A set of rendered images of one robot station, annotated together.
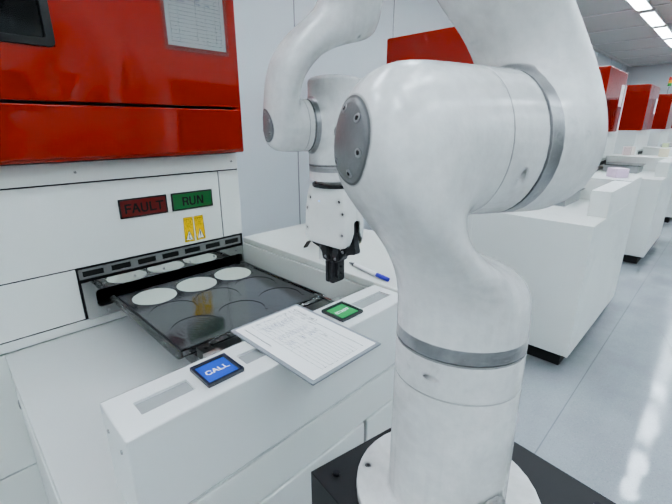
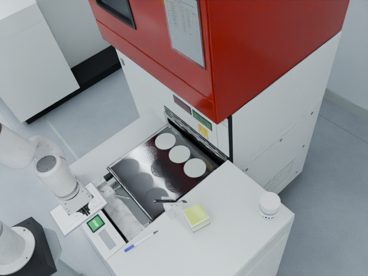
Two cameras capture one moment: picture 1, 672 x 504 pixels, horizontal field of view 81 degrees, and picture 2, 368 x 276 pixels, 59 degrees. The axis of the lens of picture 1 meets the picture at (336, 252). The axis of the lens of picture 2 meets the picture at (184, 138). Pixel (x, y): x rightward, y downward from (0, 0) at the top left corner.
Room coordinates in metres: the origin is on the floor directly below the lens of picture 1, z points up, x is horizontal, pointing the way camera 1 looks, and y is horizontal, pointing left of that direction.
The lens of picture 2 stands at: (1.22, -0.49, 2.12)
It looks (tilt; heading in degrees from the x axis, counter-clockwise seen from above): 51 degrees down; 104
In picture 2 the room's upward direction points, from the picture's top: 12 degrees counter-clockwise
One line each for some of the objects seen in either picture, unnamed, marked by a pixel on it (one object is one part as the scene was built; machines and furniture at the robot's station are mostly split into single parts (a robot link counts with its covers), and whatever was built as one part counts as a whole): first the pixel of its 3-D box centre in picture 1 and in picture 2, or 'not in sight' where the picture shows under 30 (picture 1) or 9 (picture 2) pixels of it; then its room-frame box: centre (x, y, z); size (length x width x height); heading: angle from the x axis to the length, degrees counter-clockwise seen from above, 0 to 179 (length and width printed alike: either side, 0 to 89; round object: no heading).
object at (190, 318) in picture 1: (217, 296); (161, 167); (0.88, 0.29, 0.90); 0.34 x 0.34 x 0.01; 45
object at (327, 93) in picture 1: (332, 121); (55, 173); (0.66, 0.01, 1.30); 0.09 x 0.08 x 0.13; 118
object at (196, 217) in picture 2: not in sight; (196, 217); (1.07, 0.01, 1.00); 0.07 x 0.07 x 0.07; 32
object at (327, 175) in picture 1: (333, 173); (67, 187); (0.66, 0.00, 1.22); 0.09 x 0.08 x 0.03; 46
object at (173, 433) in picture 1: (291, 373); (86, 210); (0.58, 0.08, 0.89); 0.55 x 0.09 x 0.14; 135
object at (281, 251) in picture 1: (353, 268); (202, 244); (1.09, -0.05, 0.89); 0.62 x 0.35 x 0.14; 45
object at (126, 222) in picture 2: not in sight; (117, 211); (0.71, 0.09, 0.87); 0.36 x 0.08 x 0.03; 135
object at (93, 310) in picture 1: (174, 277); (194, 139); (1.02, 0.45, 0.89); 0.44 x 0.02 x 0.10; 135
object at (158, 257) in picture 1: (170, 254); (193, 131); (1.02, 0.45, 0.96); 0.44 x 0.01 x 0.02; 135
